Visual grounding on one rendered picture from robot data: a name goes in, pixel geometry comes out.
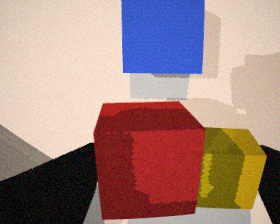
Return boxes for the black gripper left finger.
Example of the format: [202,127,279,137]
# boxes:
[0,142,97,224]

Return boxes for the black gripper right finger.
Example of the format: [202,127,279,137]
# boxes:
[259,144,280,224]

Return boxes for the red block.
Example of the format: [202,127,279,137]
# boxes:
[94,102,205,221]

